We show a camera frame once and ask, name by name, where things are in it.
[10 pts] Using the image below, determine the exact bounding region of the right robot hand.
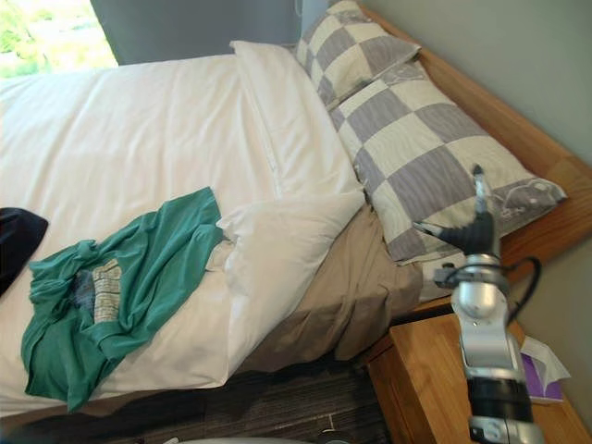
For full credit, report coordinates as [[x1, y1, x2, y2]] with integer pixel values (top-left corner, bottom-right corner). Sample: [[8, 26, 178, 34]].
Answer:
[[413, 164, 496, 255]]

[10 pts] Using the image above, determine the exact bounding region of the green printed t-shirt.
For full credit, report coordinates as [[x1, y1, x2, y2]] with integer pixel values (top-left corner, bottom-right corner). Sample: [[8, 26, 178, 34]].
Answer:
[[20, 186, 227, 414]]

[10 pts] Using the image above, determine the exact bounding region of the black cloth garment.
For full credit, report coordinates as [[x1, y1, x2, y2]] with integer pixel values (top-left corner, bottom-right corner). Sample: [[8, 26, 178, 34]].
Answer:
[[0, 206, 50, 297]]

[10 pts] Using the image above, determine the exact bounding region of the beige bed sheet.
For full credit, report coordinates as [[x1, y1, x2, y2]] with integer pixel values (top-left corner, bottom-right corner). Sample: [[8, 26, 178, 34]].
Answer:
[[244, 203, 425, 371]]

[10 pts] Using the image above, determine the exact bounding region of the large grey checkered pillow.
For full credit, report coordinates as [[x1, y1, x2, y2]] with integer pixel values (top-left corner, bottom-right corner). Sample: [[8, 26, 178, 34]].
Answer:
[[328, 59, 569, 267]]

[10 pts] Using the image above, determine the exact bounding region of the wooden nightstand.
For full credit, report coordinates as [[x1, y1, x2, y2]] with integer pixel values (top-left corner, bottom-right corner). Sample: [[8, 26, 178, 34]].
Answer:
[[364, 310, 592, 444]]

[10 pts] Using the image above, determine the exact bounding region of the purple tissue box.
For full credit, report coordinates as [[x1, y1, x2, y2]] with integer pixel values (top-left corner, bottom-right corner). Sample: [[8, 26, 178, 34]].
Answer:
[[520, 336, 573, 406]]

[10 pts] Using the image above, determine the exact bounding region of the small white pillow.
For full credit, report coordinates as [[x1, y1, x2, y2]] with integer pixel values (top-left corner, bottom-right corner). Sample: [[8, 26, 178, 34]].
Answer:
[[216, 188, 366, 376]]

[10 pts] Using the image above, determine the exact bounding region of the small grey checkered pillow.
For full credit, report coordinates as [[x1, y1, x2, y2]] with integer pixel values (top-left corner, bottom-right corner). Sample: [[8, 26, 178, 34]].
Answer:
[[295, 0, 423, 110]]

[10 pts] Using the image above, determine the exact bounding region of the long white pillow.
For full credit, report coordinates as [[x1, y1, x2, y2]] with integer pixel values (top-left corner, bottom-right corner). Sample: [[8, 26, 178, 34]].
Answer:
[[229, 40, 364, 198]]

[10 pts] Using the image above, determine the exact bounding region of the white duvet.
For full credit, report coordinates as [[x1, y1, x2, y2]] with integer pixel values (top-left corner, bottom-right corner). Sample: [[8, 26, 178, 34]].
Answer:
[[0, 54, 366, 417]]

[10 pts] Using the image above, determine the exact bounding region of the bright window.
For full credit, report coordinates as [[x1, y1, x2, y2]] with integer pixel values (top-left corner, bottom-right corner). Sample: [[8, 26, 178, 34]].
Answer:
[[0, 0, 117, 80]]

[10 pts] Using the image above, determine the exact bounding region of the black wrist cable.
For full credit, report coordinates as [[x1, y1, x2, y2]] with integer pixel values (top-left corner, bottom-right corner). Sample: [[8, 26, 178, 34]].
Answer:
[[501, 256, 542, 320]]

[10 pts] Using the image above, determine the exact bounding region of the wooden bed frame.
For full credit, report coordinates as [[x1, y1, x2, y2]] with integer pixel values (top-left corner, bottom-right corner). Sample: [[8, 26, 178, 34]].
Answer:
[[355, 2, 592, 320]]

